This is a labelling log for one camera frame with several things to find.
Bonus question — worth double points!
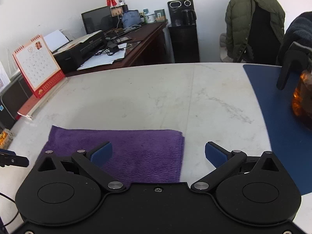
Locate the glass ashtray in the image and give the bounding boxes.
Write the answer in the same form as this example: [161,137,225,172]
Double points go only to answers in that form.
[0,129,13,149]

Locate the green box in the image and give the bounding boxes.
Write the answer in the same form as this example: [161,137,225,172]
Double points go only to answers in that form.
[154,9,167,21]

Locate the red desk calendar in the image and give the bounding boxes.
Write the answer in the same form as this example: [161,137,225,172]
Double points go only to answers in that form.
[13,35,66,99]

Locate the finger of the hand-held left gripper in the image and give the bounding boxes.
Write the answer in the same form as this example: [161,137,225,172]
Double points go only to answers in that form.
[0,149,29,168]

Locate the white papers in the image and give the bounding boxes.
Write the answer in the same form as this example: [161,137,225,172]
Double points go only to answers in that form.
[77,43,128,71]

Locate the black water dispenser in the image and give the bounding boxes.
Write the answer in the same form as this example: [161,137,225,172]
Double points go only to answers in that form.
[167,0,200,64]

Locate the black computer monitor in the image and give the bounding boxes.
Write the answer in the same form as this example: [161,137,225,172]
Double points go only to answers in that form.
[81,6,115,35]

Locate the green puffer jacket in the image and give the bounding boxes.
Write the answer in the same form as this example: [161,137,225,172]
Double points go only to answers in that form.
[225,0,285,62]

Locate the blue table mat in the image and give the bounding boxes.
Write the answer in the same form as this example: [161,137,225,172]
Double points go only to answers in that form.
[243,64,312,196]

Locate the red book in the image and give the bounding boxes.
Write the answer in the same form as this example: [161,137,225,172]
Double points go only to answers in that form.
[17,77,67,120]

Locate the grey printer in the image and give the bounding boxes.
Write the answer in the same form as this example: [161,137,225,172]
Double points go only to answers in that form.
[0,73,33,130]

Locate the black kettle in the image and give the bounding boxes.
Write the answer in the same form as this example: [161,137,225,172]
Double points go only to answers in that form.
[181,9,197,25]

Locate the black printer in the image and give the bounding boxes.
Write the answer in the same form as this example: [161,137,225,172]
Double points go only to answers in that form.
[52,30,108,74]

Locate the blue bag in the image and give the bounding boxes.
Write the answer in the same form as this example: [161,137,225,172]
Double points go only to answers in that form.
[121,10,140,28]

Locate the printed white wall sheet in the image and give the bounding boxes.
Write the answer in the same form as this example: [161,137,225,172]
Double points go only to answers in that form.
[0,61,11,90]

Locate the dark wooden desk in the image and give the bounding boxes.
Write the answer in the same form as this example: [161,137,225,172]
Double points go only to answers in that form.
[65,19,171,77]

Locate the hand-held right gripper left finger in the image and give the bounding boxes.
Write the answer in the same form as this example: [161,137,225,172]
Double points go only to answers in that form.
[36,141,127,192]

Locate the purple towel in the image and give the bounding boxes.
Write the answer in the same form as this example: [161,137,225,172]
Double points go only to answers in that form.
[36,125,185,184]

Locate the glass teapot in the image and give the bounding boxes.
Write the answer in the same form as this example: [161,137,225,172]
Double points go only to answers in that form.
[277,41,312,133]

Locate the white paper sheet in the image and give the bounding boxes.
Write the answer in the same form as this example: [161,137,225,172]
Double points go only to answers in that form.
[44,29,70,53]

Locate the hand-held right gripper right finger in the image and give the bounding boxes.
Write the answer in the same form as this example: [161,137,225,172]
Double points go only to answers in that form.
[191,142,281,192]

